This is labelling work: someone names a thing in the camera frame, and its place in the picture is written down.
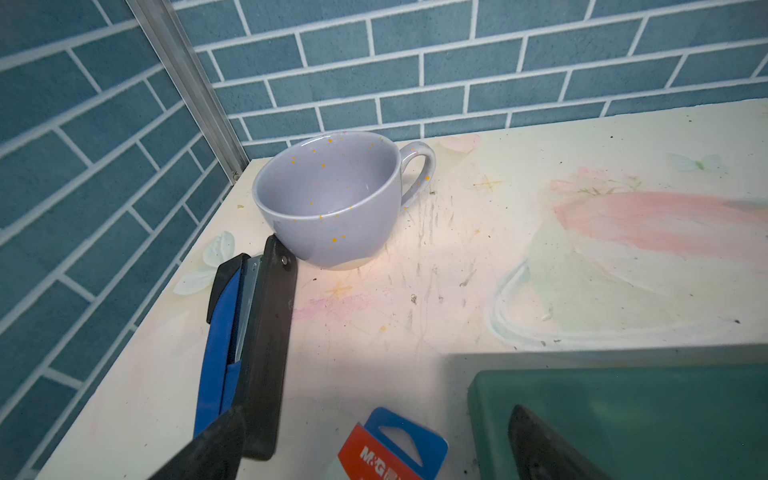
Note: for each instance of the aluminium corner post left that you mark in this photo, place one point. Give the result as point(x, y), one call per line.
point(170, 42)

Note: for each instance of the red blue M&G package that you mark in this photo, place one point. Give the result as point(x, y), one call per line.
point(368, 453)

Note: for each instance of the green rectangular sponge block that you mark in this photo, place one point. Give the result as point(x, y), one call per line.
point(706, 422)

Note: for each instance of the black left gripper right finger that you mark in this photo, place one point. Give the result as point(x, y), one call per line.
point(542, 453)

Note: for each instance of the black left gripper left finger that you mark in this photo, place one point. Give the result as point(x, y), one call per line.
point(215, 453)

